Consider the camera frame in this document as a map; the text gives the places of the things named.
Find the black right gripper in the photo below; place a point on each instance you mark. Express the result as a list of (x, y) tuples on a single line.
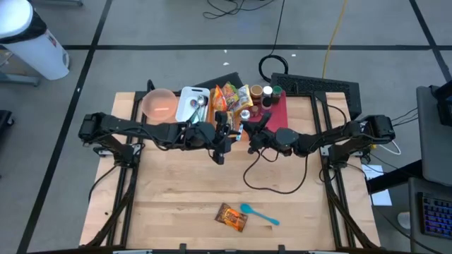
[(263, 137)]

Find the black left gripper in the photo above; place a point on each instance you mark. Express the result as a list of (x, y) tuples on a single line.
[(201, 135)]

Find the yellow Maruchan ramen pack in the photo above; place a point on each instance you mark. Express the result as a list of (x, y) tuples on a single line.
[(244, 98)]

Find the brown spice jar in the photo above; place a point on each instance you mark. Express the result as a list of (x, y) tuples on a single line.
[(256, 91)]

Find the small clear glass bottle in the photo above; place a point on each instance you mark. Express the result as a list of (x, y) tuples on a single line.
[(267, 90)]

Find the green lid glass jar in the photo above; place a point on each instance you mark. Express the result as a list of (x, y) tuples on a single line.
[(277, 92)]

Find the orange Maruchan ramen pack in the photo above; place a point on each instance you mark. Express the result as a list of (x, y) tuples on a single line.
[(219, 98)]

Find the green pink ramen pack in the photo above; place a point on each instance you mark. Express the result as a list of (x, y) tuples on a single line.
[(229, 92)]

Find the plain silver spoon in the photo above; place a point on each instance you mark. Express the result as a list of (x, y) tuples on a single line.
[(201, 100)]

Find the purple iridescent spoon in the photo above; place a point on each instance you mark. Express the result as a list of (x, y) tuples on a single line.
[(193, 103)]

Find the teal plastic spoon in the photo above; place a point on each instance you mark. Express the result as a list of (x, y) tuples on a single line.
[(247, 209)]

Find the brown orange snack bag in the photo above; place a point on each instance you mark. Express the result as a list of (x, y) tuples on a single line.
[(231, 217)]

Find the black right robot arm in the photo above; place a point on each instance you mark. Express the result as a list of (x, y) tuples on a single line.
[(335, 135)]

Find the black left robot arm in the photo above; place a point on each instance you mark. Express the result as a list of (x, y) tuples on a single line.
[(134, 128)]

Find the pink plastic bin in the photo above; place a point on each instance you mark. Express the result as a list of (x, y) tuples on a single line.
[(279, 113)]

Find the orange plastic bin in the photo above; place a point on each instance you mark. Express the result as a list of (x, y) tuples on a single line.
[(211, 116)]

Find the white plastic bin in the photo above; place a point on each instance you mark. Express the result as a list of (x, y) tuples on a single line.
[(183, 109)]

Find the black perforated panel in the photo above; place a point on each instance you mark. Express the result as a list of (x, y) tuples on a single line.
[(318, 86)]

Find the pink translucent bowl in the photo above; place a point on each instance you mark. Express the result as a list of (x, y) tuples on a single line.
[(159, 104)]

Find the black table edge clamp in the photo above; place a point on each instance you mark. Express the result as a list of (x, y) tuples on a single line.
[(182, 248), (281, 249)]

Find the black desk leg bar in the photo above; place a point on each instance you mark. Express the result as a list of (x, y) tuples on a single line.
[(392, 178)]

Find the white paper sheet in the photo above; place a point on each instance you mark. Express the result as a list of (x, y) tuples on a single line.
[(383, 199)]

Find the dark grey desk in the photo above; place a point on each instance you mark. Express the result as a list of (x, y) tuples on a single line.
[(415, 218)]

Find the black desk device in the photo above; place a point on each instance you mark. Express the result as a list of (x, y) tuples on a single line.
[(445, 109)]

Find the backlit keyboard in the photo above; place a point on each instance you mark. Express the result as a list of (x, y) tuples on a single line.
[(438, 215)]

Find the white trash bin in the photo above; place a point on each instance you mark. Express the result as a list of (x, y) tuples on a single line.
[(35, 53)]

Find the black floor object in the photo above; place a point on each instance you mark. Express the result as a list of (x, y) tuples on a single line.
[(5, 118)]

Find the black aluminium table frame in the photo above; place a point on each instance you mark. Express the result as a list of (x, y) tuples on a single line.
[(129, 211)]

